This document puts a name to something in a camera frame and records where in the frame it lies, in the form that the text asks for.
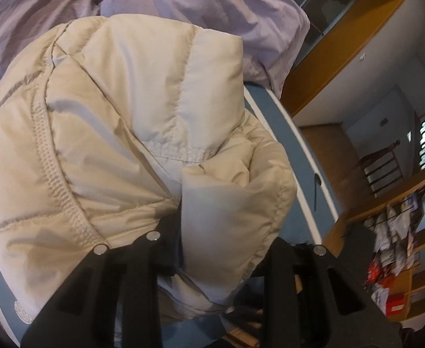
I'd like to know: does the wooden chair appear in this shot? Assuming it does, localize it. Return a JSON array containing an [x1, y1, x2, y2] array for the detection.
[[224, 306, 265, 348], [358, 139, 406, 199]]

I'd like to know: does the wooden wardrobe with glass doors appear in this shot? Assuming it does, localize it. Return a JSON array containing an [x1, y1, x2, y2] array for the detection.
[[279, 0, 408, 117]]

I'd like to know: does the pile of papers and bags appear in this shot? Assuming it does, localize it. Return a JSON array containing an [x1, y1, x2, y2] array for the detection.
[[364, 184, 425, 318]]

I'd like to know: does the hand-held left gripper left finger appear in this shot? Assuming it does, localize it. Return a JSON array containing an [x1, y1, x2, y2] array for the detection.
[[20, 213, 185, 348]]

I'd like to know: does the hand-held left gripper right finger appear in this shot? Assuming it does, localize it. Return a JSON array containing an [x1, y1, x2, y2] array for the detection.
[[259, 237, 404, 348]]

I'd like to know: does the red box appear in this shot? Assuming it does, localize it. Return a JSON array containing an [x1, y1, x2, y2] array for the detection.
[[384, 292, 411, 317]]

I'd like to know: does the blue striped bed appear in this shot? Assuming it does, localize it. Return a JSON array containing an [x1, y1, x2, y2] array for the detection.
[[0, 80, 340, 348]]

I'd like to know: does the wooden shelf unit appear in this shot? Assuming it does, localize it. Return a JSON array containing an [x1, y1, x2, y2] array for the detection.
[[324, 168, 425, 331]]

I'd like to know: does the beige puffer jacket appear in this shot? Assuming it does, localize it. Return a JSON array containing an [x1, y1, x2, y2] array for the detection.
[[0, 14, 299, 346]]

